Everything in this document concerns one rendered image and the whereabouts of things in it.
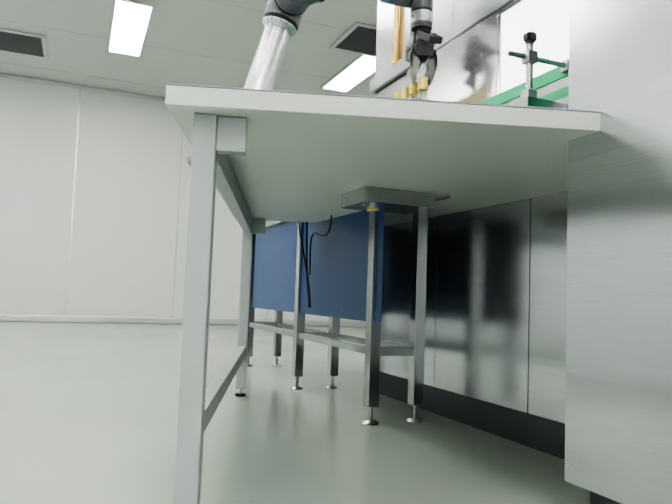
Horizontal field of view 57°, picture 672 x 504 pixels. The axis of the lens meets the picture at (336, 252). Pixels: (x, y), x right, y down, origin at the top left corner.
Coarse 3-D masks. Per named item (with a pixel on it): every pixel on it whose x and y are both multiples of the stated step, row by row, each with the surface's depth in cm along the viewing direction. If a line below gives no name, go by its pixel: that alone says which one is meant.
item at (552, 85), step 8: (552, 72) 147; (560, 72) 144; (568, 72) 142; (536, 80) 152; (544, 80) 149; (552, 80) 147; (560, 80) 144; (568, 80) 142; (512, 88) 160; (520, 88) 157; (536, 88) 152; (544, 88) 149; (552, 88) 147; (560, 88) 144; (568, 88) 142; (496, 96) 166; (504, 96) 163; (512, 96) 160; (520, 96) 158; (544, 96) 149; (552, 96) 146; (560, 96) 144; (496, 104) 166; (504, 104) 163; (512, 104) 160
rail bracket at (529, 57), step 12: (528, 36) 137; (528, 48) 138; (528, 60) 136; (540, 60) 139; (552, 60) 140; (564, 60) 142; (528, 72) 137; (564, 72) 143; (528, 84) 137; (528, 96) 135; (564, 108) 139
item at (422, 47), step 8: (416, 24) 212; (424, 24) 212; (416, 32) 216; (416, 40) 211; (424, 40) 212; (408, 48) 216; (416, 48) 211; (424, 48) 212; (432, 48) 213; (424, 56) 213
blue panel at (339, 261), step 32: (288, 224) 296; (320, 224) 256; (352, 224) 226; (256, 256) 345; (288, 256) 293; (320, 256) 254; (352, 256) 224; (256, 288) 341; (288, 288) 290; (320, 288) 252; (352, 288) 223
